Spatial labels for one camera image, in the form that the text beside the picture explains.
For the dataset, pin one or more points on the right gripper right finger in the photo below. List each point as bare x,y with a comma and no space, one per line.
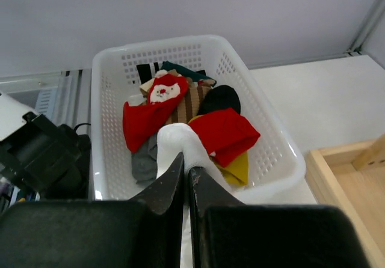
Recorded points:
297,236

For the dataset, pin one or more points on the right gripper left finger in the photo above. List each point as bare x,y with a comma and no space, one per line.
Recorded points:
144,231

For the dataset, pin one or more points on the mustard yellow sock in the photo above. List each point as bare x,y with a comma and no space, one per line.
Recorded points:
235,173

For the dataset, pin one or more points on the white sock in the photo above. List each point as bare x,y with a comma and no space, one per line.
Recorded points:
186,166

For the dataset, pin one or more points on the red santa sock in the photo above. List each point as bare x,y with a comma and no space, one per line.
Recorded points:
224,134

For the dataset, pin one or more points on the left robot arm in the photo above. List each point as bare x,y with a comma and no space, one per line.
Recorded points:
40,160

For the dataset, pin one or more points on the grey sock in basket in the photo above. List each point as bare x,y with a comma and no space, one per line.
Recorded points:
144,161

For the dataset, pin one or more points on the white plastic basket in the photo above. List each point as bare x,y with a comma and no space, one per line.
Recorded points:
123,75

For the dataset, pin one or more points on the brown striped sock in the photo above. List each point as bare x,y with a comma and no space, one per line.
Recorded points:
170,99

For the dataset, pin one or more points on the black sock in basket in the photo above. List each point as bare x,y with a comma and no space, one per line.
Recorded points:
220,98

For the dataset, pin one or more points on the wooden clothes rack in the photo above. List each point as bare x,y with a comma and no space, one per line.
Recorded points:
351,177

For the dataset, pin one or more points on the red sock in basket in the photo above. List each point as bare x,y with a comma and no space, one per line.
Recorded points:
134,133

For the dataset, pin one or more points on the aluminium mounting rail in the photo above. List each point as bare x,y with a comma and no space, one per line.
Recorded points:
63,97

